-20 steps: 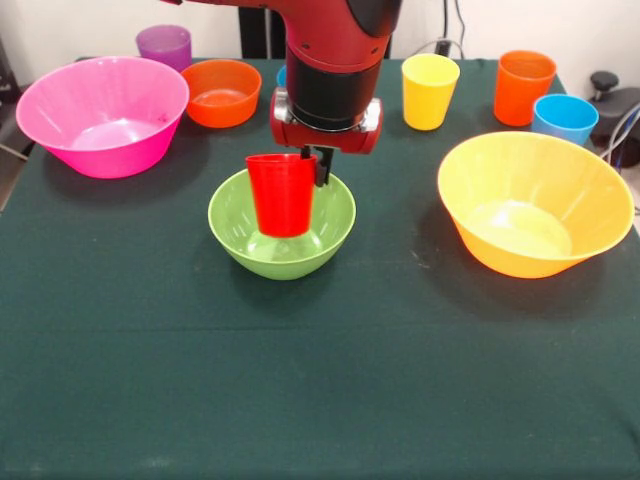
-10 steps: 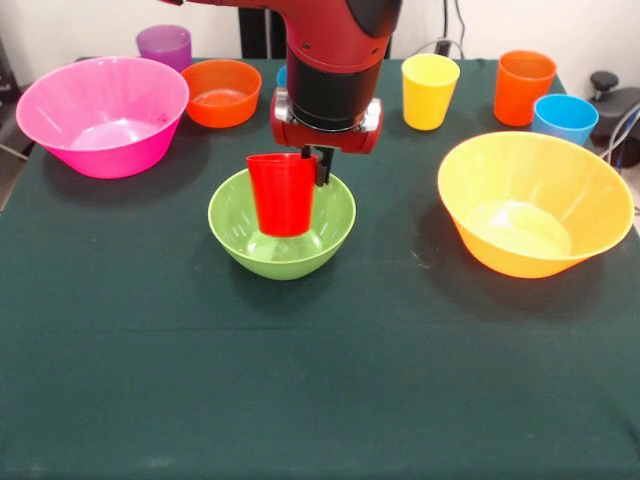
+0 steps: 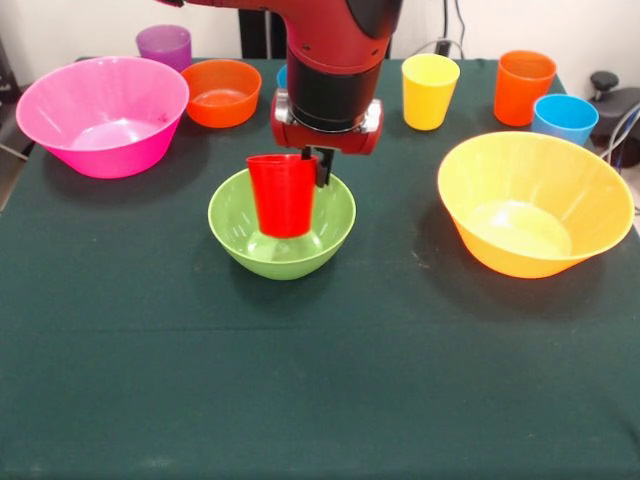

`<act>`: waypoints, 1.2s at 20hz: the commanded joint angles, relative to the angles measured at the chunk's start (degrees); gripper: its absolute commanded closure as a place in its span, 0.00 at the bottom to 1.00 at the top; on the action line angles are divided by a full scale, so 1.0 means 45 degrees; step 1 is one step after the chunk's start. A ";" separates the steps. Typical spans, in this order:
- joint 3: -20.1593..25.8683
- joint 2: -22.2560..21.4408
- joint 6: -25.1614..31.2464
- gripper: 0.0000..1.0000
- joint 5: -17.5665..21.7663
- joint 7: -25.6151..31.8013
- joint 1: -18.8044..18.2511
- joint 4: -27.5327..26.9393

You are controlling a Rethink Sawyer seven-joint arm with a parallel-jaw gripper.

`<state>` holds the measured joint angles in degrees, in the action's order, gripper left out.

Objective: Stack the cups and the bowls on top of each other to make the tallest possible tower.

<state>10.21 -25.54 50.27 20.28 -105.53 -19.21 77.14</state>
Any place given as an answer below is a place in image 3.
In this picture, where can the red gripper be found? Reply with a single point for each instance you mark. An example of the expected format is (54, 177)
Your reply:
(350, 142)

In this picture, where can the red plastic cup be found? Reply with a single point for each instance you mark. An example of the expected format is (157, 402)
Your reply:
(285, 200)

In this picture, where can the green plastic bowl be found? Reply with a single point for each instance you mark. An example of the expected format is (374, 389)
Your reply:
(285, 262)

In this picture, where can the orange plastic bowl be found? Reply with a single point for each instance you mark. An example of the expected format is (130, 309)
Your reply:
(222, 95)

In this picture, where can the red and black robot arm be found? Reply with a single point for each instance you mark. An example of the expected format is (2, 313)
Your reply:
(335, 60)

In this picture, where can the blue plastic bowl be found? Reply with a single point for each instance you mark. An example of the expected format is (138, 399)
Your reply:
(282, 77)

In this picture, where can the yellow plastic cup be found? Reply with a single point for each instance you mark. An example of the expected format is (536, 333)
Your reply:
(430, 100)

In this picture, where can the dark green tablecloth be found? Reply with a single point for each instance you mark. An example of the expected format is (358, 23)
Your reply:
(300, 350)

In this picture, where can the purple plastic cup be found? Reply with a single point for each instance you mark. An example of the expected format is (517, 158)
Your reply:
(165, 47)

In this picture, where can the yellow plastic bowl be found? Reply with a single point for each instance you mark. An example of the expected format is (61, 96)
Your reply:
(530, 175)

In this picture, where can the orange plastic cup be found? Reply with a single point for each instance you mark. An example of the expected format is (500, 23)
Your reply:
(520, 95)

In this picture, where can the pink plastic bowl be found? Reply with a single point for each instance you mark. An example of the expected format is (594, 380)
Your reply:
(100, 100)

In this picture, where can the blue plastic cup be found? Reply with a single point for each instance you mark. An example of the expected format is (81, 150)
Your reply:
(565, 122)

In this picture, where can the black clamp stand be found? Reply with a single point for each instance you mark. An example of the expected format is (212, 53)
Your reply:
(620, 105)

